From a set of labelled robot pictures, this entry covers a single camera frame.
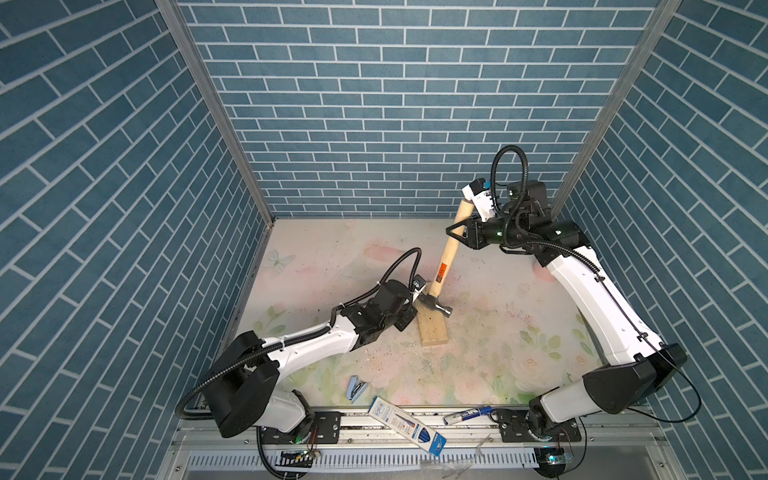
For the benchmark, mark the clear plastic wrapper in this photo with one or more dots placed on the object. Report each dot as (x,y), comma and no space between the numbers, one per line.
(453,465)

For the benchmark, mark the blue stapler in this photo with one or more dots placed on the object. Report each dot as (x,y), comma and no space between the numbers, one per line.
(355,388)

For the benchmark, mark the wooden claw hammer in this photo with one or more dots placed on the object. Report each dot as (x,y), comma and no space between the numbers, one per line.
(432,293)

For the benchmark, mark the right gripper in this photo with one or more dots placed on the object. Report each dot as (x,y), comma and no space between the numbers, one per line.
(471,234)

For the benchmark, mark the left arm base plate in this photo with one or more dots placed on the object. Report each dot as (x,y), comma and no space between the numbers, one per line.
(322,428)

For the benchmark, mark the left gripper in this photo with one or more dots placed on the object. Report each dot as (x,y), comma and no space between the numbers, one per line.
(409,316)

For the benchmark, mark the blue white marker pen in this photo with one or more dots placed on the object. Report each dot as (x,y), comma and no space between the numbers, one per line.
(464,415)

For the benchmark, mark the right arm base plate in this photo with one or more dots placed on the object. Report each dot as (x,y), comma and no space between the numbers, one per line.
(523,425)

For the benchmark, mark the wooden plank with nails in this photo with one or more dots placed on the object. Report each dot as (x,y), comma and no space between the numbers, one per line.
(431,324)

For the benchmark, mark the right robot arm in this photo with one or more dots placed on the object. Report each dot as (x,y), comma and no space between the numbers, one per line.
(637,362)

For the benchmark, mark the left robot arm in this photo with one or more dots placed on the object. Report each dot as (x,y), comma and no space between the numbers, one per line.
(241,389)

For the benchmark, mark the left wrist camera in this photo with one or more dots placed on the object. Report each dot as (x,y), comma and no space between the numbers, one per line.
(417,286)

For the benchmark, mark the white blue toothpaste box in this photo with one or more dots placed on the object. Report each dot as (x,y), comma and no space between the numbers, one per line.
(407,426)

